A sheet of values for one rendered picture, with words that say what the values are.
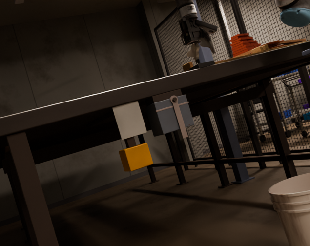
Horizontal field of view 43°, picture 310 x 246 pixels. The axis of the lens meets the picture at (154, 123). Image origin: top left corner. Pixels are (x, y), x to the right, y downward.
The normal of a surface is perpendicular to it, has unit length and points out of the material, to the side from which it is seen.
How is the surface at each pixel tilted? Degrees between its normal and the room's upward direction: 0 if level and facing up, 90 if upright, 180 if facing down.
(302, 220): 93
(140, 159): 90
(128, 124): 90
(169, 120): 90
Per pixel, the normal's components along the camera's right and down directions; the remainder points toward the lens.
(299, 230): -0.74, 0.27
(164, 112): 0.36, -0.12
